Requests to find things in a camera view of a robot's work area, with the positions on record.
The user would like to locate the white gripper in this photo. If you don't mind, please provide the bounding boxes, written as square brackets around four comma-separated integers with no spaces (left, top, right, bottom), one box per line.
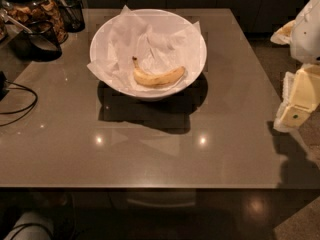
[273,64,320,133]

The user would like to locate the yellow banana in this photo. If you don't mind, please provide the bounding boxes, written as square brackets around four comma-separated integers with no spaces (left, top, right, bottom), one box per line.
[132,57,185,87]

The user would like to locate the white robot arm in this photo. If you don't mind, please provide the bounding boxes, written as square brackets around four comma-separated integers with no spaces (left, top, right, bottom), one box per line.
[271,0,320,132]

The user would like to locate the white bowl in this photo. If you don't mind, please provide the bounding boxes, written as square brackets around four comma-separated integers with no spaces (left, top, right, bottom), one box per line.
[89,8,208,102]

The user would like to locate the white paper liner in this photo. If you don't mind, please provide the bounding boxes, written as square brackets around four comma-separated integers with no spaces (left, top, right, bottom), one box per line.
[86,5,203,97]

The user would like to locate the black mesh pen holder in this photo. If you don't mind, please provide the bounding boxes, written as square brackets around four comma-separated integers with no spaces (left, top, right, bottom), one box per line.
[59,0,85,33]

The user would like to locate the black mesh cup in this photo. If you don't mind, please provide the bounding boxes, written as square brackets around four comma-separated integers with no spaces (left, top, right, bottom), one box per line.
[11,21,62,62]

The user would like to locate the grey cylinder under table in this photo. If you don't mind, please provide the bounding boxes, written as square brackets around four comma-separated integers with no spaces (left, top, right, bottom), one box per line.
[3,212,54,240]

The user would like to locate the glass jar of snacks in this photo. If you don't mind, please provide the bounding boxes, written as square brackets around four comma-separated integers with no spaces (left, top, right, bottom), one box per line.
[1,0,68,43]

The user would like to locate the black cable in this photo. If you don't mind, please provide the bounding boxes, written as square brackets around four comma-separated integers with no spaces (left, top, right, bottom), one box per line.
[0,71,39,128]

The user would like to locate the white spoon handle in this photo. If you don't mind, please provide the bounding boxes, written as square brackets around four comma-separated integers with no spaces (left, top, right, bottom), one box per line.
[0,9,33,34]

